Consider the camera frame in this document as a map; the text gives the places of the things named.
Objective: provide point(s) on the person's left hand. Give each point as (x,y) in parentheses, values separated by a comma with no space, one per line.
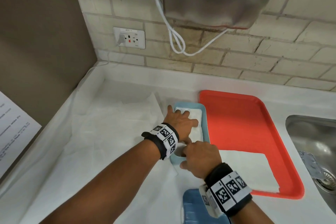
(179,126)

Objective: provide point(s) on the person's right hand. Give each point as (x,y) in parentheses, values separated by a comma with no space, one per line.
(203,157)

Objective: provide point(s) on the person's left middle finger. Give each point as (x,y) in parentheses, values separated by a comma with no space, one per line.
(185,113)

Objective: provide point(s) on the person's left little finger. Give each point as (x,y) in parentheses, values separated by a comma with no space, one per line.
(170,109)

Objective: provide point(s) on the person's left thumb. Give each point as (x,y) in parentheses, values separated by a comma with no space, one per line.
(187,141)

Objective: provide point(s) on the person's right thumb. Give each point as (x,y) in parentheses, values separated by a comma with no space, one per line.
(184,164)

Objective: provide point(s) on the white cloth pad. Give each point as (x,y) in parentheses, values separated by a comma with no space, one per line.
(198,133)

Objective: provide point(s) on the light blue plastic tray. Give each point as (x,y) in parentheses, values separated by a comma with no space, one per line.
(206,126)

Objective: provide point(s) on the person's left forearm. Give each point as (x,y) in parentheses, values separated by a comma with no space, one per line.
(105,181)

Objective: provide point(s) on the person's right forearm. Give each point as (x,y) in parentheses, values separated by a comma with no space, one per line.
(249,212)

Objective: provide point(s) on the black left wristband with markers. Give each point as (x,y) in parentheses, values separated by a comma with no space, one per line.
(165,137)

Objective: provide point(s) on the black wristband with markers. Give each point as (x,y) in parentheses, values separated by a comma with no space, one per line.
(227,189)
(165,137)

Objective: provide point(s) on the blue plastic lid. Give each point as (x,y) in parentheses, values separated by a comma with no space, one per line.
(193,209)

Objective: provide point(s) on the black right wristband with markers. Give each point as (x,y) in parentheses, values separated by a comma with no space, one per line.
(227,189)

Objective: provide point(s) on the red plastic tray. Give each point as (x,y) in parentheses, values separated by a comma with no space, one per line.
(241,132)

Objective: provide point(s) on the white paper towel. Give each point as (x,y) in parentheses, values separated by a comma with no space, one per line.
(246,168)

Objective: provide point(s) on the white plug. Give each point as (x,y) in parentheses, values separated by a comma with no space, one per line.
(121,39)

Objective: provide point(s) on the crumpled clear plastic piece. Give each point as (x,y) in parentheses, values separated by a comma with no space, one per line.
(309,163)

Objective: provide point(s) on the stainless steel sink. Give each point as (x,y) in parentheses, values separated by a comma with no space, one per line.
(315,147)

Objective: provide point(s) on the metal sink drain strainer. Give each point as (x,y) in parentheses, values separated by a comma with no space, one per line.
(326,178)

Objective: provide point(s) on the brown cabinet side panel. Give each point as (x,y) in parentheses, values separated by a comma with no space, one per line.
(39,34)

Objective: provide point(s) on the white printed paper notice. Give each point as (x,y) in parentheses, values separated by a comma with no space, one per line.
(14,132)

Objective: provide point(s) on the white wall socket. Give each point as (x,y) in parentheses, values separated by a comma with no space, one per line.
(132,38)

